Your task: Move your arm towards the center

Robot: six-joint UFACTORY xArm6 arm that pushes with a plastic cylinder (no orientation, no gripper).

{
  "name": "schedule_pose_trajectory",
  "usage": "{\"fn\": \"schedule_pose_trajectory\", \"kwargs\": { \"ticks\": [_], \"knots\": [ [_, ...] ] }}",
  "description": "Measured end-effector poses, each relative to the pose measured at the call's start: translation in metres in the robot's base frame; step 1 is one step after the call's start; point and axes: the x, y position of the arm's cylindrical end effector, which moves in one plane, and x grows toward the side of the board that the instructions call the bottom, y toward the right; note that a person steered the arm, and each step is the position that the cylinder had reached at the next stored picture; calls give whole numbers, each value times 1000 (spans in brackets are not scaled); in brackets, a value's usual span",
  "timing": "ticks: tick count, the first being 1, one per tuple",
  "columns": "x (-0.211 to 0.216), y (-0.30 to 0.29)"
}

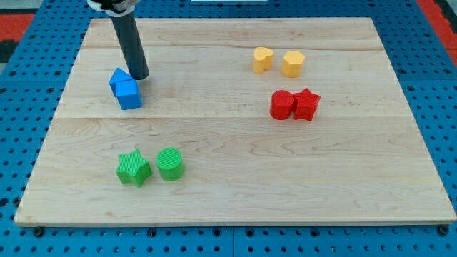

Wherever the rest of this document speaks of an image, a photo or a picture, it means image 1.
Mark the green star block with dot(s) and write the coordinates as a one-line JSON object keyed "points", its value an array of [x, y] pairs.
{"points": [[133, 168]]}

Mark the blue cube block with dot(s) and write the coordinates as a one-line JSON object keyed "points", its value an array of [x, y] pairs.
{"points": [[128, 94]]}

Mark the yellow hexagon block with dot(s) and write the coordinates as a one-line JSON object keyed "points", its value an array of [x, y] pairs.
{"points": [[292, 64]]}

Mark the red cylinder block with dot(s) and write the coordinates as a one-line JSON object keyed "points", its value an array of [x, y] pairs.
{"points": [[282, 103]]}

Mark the red star block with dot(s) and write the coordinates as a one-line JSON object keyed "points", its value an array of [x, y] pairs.
{"points": [[306, 104]]}

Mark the yellow heart block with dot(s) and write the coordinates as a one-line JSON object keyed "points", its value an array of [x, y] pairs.
{"points": [[262, 59]]}

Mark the blue triangle block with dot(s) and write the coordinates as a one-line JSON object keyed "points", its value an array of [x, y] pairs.
{"points": [[119, 75]]}

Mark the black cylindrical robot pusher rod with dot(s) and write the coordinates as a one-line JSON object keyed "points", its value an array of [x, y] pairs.
{"points": [[128, 35]]}

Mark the light wooden board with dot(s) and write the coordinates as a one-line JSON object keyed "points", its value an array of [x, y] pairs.
{"points": [[361, 161]]}

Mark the green cylinder block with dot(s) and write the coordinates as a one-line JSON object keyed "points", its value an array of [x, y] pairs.
{"points": [[170, 164]]}

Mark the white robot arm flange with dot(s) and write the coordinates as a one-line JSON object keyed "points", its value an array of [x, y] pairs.
{"points": [[113, 8]]}

